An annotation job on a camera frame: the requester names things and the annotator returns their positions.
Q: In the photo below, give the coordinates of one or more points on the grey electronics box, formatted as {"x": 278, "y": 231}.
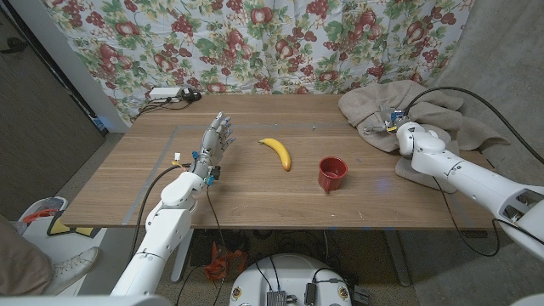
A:
{"x": 276, "y": 298}

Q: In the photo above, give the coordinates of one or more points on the grey table leg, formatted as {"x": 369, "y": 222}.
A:
{"x": 397, "y": 259}

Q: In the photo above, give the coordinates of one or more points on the white bin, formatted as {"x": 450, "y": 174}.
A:
{"x": 38, "y": 217}

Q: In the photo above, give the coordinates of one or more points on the floral fruit print backdrop cloth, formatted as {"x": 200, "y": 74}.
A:
{"x": 255, "y": 42}

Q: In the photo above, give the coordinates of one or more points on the person's leg in beige trousers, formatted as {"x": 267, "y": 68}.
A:
{"x": 21, "y": 263}

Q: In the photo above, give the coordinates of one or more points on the yellow and black dustpan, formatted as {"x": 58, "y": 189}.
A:
{"x": 64, "y": 229}

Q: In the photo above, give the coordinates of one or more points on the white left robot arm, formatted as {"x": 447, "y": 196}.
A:
{"x": 168, "y": 225}

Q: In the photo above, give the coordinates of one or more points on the grey tape line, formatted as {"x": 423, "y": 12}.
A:
{"x": 149, "y": 178}

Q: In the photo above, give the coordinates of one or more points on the black electronics box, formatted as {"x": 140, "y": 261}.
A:
{"x": 310, "y": 294}

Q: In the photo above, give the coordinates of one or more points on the white sneaker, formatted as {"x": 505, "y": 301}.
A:
{"x": 72, "y": 268}

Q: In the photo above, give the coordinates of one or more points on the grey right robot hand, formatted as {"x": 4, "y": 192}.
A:
{"x": 393, "y": 120}

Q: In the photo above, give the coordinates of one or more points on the white power strip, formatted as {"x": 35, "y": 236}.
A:
{"x": 165, "y": 92}

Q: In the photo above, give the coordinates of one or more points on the yellow toy banana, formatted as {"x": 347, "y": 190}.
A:
{"x": 278, "y": 151}

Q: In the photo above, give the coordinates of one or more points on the white table leg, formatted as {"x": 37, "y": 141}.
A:
{"x": 182, "y": 255}

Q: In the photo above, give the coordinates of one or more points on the white robot torso base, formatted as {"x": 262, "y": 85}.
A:
{"x": 293, "y": 272}

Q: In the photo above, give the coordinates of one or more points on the dark brown door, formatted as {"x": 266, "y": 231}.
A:
{"x": 42, "y": 127}

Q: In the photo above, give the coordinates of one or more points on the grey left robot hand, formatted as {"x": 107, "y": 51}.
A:
{"x": 211, "y": 144}

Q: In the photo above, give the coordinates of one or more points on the beige wool coat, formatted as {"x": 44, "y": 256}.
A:
{"x": 459, "y": 123}

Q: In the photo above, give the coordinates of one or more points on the red cup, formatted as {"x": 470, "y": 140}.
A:
{"x": 331, "y": 174}

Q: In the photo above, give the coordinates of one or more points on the black plug adapter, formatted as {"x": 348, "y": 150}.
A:
{"x": 191, "y": 95}

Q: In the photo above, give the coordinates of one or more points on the orange plastic bag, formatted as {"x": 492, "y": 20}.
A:
{"x": 223, "y": 265}

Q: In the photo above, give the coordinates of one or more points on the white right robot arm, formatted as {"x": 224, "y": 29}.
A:
{"x": 472, "y": 180}

